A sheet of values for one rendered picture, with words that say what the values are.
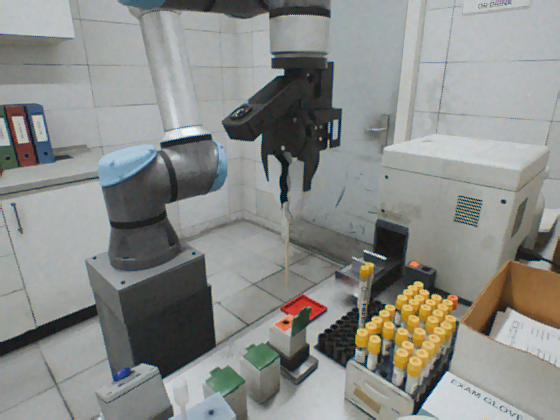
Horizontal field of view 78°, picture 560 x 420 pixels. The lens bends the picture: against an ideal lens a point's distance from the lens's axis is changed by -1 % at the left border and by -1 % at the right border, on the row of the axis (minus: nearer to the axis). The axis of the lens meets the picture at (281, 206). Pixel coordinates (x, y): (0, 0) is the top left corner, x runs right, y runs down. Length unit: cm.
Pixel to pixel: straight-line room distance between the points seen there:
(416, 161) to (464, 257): 22
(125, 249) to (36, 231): 132
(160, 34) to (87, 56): 188
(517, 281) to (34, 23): 223
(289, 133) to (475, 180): 43
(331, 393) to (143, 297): 39
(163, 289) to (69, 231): 138
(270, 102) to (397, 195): 49
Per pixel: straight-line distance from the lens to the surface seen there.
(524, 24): 210
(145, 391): 54
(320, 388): 61
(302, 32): 45
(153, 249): 77
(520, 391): 56
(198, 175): 78
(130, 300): 75
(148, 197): 75
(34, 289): 219
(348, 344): 64
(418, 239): 84
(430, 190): 80
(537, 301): 76
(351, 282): 76
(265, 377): 56
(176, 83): 81
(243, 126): 40
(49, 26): 231
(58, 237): 211
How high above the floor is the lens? 132
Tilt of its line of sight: 20 degrees down
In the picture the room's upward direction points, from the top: straight up
